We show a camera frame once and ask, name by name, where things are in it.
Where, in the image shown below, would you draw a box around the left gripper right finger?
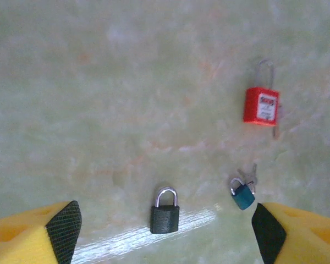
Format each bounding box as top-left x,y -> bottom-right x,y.
251,202 -> 330,264

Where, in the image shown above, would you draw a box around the red padlock key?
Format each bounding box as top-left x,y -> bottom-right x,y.
272,103 -> 285,140

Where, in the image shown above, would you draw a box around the blue padlock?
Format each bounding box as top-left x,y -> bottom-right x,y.
229,177 -> 256,211

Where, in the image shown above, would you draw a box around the red padlock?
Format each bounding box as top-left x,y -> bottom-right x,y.
242,59 -> 281,127

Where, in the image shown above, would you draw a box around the blue padlock keys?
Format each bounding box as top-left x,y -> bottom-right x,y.
237,163 -> 258,195

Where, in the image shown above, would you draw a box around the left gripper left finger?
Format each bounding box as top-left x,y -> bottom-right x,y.
0,200 -> 83,264

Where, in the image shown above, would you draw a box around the black padlock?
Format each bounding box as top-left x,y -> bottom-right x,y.
150,186 -> 181,234

